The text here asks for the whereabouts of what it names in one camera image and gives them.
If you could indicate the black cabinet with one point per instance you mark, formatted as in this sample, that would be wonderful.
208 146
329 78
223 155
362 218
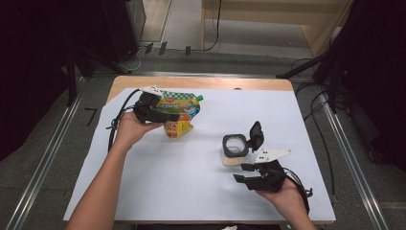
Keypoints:
119 28

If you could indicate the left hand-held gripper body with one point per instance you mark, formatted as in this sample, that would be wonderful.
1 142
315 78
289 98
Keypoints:
146 108

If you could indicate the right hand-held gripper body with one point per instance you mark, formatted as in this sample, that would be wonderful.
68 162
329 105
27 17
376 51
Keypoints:
269 179

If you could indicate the white paper sheet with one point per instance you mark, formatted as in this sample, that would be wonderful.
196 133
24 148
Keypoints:
191 185

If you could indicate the long metal floor rail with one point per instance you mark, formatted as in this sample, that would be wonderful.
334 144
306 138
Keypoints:
41 166
354 166

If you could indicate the clear jar with black lid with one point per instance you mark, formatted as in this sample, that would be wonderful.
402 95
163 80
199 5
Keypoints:
236 147

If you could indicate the black stand with legs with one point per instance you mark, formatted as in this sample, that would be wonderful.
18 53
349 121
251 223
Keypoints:
72 80

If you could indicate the person's left hand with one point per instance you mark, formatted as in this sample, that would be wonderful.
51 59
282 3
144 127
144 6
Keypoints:
130 129

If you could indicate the light wooden bench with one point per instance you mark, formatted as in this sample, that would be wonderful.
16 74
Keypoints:
274 16

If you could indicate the short metal floor rail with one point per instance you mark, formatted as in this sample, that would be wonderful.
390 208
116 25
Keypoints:
204 74

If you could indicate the white crumpled paper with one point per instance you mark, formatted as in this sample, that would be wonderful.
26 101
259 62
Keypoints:
230 228

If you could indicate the black tripod stand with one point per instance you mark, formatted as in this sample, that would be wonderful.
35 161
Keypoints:
303 67

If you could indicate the yellow green spout pouch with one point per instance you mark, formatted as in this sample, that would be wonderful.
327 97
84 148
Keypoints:
182 105

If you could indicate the dark curtain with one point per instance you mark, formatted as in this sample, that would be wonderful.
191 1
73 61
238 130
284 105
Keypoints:
38 64
376 80

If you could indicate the person's right hand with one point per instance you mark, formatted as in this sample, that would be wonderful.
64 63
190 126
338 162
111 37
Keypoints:
288 199

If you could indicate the small black floor plug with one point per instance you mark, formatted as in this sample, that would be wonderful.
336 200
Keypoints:
149 48

